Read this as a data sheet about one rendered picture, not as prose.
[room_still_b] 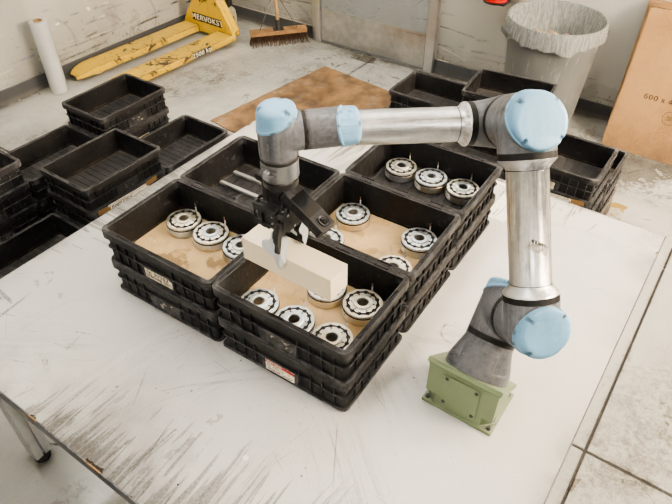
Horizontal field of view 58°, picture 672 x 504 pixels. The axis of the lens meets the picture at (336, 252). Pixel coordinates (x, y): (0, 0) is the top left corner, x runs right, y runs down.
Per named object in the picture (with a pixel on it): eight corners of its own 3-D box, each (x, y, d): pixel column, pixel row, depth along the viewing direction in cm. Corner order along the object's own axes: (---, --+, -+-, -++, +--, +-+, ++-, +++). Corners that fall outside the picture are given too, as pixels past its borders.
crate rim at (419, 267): (461, 222, 172) (463, 215, 170) (411, 284, 153) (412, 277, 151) (342, 177, 188) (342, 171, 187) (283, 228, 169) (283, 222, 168)
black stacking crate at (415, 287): (456, 248, 178) (462, 217, 170) (408, 310, 159) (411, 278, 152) (342, 203, 194) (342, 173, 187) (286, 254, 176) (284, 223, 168)
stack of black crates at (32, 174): (84, 181, 320) (65, 123, 298) (123, 201, 307) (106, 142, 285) (16, 220, 295) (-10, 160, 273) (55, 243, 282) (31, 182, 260)
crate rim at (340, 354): (411, 284, 153) (412, 277, 151) (346, 364, 134) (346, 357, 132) (283, 229, 169) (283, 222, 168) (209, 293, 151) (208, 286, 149)
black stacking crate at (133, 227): (284, 255, 176) (282, 224, 168) (214, 318, 157) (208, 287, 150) (183, 209, 192) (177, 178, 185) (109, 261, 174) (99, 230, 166)
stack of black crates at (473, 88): (543, 164, 332) (564, 85, 302) (519, 194, 311) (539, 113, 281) (471, 141, 350) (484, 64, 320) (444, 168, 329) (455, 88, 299)
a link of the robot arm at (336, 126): (349, 105, 122) (295, 110, 121) (361, 101, 112) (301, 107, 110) (353, 145, 124) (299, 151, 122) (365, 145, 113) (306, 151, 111)
